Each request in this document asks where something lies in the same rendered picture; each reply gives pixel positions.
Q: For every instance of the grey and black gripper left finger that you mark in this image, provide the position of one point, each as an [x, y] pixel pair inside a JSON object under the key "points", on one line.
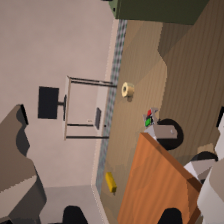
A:
{"points": [[22, 195]]}

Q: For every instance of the beige roll of masking tape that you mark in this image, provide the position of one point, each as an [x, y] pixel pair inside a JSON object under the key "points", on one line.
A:
{"points": [[129, 88]]}

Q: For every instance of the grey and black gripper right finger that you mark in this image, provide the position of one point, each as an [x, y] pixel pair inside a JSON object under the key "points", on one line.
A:
{"points": [[211, 198]]}

